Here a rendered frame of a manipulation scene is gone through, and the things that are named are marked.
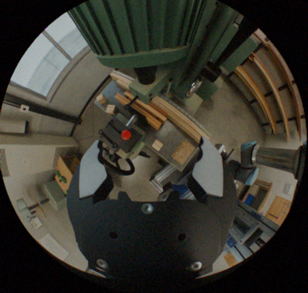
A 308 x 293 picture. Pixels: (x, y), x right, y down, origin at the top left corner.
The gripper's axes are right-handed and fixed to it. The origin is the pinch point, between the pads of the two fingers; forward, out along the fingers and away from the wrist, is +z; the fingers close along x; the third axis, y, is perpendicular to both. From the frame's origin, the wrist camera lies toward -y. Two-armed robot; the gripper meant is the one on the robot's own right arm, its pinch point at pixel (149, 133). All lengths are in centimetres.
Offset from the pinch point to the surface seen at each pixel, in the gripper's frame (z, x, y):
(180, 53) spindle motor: 3.0, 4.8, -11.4
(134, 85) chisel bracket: 17.7, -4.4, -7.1
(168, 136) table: 23.3, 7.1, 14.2
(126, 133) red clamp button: 13.4, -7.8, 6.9
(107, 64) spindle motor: 3.2, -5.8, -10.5
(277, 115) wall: 61, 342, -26
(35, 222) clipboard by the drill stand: -109, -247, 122
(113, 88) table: 39.3, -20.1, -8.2
